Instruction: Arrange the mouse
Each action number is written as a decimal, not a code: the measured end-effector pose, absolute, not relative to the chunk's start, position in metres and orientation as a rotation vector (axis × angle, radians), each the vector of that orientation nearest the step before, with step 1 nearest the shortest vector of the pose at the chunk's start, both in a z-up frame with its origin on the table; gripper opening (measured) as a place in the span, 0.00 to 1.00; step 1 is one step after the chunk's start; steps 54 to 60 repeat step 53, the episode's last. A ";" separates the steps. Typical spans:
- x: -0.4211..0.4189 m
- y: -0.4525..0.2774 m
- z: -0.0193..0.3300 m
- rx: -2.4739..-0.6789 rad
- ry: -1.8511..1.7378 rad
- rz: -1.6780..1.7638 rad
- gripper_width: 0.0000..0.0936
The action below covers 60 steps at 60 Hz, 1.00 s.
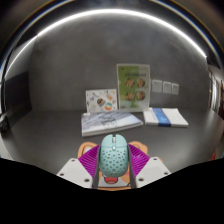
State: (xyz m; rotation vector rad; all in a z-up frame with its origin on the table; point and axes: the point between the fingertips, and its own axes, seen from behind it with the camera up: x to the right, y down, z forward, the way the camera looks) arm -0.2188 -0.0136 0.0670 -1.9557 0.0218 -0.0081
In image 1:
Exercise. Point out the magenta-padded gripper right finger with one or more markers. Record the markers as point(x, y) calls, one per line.
point(150, 171)

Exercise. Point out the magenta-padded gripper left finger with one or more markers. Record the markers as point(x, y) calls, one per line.
point(78, 173)

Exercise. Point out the teal perforated computer mouse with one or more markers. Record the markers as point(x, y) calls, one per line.
point(114, 156)

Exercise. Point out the orange corgi-shaped mouse pad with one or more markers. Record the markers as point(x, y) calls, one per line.
point(86, 147)

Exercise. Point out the white book with blue band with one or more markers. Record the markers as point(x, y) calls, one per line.
point(166, 117)

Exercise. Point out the grey marbled book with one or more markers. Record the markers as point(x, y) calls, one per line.
point(110, 122)

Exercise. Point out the white card with colourful stickers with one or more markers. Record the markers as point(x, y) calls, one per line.
point(101, 100)

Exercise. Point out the green menu sign stand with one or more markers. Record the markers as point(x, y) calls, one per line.
point(133, 86)

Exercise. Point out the curved white light strip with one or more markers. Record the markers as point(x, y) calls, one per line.
point(113, 12)

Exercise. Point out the row of white wall sockets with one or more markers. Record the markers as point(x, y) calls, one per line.
point(165, 87)

